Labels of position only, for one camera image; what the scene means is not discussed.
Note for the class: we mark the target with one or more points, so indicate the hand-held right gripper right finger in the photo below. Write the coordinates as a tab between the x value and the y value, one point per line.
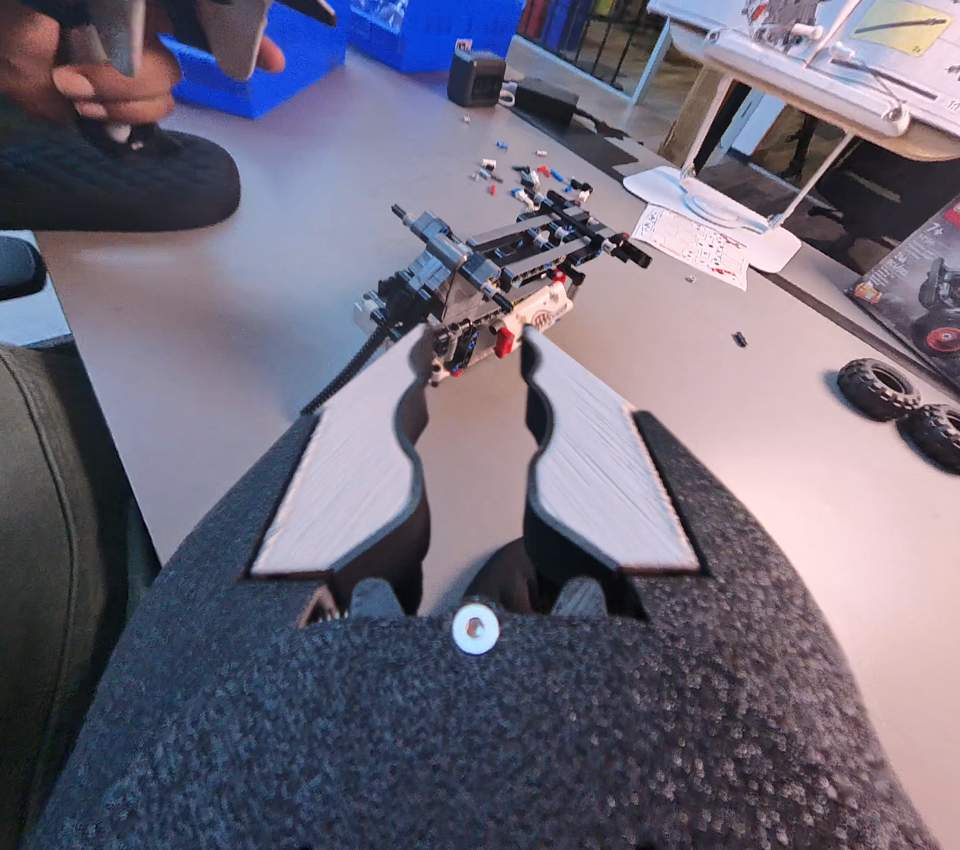
600	483

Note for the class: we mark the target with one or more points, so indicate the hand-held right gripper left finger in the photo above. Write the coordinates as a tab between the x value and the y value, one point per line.
352	483

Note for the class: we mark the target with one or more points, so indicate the toy truck chassis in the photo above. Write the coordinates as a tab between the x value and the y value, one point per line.
525	250

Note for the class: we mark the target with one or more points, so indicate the grey desk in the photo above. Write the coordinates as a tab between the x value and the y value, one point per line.
225	303

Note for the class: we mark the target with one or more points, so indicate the person's left hand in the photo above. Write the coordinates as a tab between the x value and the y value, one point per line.
45	63

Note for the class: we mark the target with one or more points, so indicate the blue plastic bin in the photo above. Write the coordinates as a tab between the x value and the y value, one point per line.
450	33
285	70

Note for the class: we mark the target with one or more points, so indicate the black box device green display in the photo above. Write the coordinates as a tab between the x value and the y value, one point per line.
476	78

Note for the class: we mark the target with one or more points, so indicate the white sticker sheet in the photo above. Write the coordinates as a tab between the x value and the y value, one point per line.
690	247

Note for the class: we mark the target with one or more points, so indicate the grey upholstered chair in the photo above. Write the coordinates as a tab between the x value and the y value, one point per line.
19	265

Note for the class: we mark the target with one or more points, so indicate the black toy tyre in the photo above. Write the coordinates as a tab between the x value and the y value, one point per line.
877	389
937	438

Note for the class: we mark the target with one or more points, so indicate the white book stand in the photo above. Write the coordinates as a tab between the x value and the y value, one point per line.
720	213

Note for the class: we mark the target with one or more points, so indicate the person's torso green sweatshirt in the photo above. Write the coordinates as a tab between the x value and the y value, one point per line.
52	565

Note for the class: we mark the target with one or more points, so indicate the black power adapter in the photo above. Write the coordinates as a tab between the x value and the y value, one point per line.
547	99

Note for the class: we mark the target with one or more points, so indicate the toy truck box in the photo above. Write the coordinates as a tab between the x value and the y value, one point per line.
915	295

